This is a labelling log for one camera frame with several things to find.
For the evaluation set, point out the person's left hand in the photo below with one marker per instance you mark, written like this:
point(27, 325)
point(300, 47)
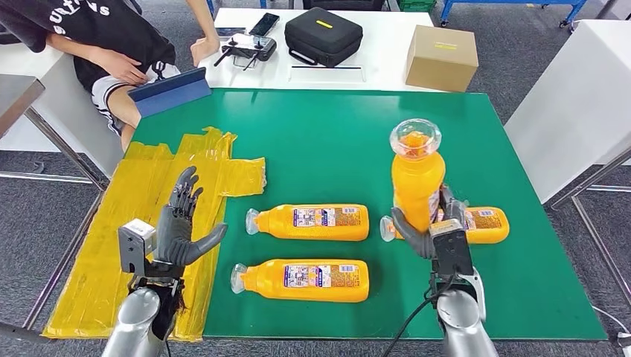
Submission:
point(204, 48)

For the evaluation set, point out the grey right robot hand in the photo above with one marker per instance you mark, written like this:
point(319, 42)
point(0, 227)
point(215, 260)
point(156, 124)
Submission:
point(419, 244)

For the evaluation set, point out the person's right hand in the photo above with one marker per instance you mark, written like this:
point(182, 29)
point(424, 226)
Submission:
point(120, 66)

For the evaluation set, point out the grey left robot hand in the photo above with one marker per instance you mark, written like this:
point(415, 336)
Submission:
point(177, 241)

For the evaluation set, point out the orange detergent bottle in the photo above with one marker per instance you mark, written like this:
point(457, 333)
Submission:
point(266, 283)
point(485, 226)
point(416, 182)
point(281, 224)

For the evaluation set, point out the person's right forearm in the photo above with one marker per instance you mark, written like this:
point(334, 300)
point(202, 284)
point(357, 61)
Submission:
point(74, 47)

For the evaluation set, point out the person's left forearm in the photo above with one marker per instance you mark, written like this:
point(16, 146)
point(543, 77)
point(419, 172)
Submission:
point(202, 19)

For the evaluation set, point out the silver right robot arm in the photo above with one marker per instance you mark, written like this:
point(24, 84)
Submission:
point(463, 325)

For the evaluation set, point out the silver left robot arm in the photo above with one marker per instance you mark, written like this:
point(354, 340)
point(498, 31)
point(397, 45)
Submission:
point(135, 320)

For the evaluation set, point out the dark phone with blue screen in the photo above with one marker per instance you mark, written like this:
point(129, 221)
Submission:
point(230, 32)

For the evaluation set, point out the person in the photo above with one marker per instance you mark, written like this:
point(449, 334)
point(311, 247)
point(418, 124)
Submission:
point(108, 29)

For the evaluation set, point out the black drone remote controller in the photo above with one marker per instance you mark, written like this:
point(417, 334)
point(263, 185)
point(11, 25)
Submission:
point(251, 48)

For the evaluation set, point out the blue tablet case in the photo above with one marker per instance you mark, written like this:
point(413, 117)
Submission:
point(170, 93)

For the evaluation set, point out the black smartphone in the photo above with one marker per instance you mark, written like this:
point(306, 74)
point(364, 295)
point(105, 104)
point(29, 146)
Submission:
point(264, 23)

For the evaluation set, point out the yellow plastic sheet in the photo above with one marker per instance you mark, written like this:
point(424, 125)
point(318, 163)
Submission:
point(128, 197)

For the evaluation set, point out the white desk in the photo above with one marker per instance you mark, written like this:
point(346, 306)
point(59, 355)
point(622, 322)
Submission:
point(54, 113)

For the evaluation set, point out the grey desk top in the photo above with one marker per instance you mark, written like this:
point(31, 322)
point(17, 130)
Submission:
point(17, 98)

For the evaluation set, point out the black zip case yellow tag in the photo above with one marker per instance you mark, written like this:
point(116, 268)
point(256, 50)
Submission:
point(323, 39)

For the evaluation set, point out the black bag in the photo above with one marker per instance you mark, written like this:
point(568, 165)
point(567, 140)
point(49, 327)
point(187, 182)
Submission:
point(345, 4)

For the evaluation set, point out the dark grey bar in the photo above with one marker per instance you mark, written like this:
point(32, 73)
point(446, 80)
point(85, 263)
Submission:
point(24, 331)

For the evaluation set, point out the long white table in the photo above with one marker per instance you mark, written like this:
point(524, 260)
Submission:
point(384, 44)

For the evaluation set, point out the brown cardboard box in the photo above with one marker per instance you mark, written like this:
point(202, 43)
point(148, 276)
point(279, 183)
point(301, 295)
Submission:
point(441, 61)

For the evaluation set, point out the white side table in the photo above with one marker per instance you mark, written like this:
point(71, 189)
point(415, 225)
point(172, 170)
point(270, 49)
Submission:
point(567, 98)

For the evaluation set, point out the green plastic crate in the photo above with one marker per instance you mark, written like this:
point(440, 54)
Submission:
point(416, 5)

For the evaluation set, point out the white power strip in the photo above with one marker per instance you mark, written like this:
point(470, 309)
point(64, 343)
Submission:
point(625, 345)

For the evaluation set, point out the blue metal cart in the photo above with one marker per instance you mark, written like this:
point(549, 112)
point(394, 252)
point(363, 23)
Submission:
point(512, 2)

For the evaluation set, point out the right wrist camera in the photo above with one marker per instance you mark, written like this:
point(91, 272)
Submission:
point(451, 251)

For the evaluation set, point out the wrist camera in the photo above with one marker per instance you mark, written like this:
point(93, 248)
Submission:
point(451, 251)
point(133, 246)

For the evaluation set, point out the blue metal frame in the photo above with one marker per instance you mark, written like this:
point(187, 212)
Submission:
point(211, 6)

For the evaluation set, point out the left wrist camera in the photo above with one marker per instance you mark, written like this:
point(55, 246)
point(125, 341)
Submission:
point(133, 246)

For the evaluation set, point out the grey metal table leg frame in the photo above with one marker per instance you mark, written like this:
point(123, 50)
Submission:
point(599, 246)
point(64, 148)

